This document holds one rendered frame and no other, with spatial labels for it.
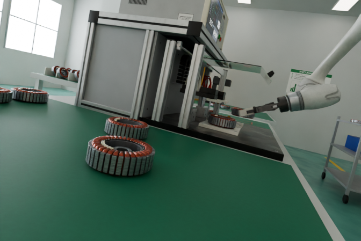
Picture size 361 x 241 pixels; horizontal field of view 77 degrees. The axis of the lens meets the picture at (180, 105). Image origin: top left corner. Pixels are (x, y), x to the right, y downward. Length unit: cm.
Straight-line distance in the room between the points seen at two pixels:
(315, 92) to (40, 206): 106
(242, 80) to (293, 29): 173
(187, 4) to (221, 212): 78
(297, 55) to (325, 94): 529
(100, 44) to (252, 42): 571
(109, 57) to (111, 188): 63
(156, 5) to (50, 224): 87
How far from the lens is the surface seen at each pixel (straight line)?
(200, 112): 115
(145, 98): 80
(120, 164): 36
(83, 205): 30
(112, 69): 88
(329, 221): 45
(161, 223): 28
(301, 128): 636
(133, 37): 85
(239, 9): 672
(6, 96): 84
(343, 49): 125
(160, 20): 81
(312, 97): 114
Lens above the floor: 90
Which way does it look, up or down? 5 degrees down
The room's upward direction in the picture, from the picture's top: 12 degrees clockwise
